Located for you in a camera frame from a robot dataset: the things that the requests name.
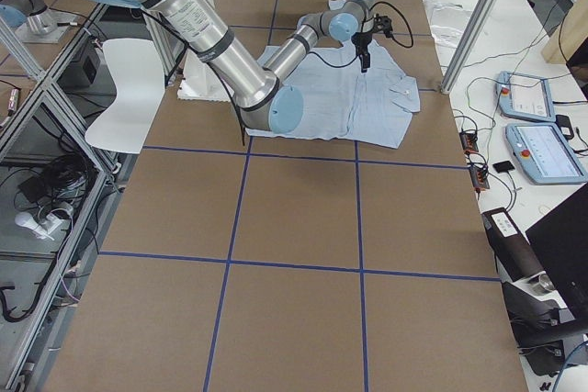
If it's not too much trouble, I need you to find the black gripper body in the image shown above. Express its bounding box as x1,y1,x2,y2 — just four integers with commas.
351,13,393,55

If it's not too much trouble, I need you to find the blue teach pendant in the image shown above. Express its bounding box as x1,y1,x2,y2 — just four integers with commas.
496,71,556,122
504,122,587,185

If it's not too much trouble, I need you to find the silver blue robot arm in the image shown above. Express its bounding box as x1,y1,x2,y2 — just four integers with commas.
91,0,376,134

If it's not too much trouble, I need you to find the white plastic chair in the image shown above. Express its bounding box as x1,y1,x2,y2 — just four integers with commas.
85,38,165,154

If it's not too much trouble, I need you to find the black computer monitor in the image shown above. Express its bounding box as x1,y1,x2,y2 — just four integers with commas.
526,185,587,318

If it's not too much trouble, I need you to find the grey aluminium frame post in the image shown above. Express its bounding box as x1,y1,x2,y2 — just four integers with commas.
440,0,497,95

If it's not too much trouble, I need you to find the lower blue teach pendant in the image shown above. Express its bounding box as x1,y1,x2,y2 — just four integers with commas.
504,122,587,185

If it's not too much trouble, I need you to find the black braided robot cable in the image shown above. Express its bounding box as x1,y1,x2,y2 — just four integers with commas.
155,15,247,151

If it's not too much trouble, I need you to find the upper blue teach pendant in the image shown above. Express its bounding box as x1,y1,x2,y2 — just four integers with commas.
496,71,556,122

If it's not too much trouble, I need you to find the light blue button shirt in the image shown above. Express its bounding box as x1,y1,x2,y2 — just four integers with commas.
246,0,422,150

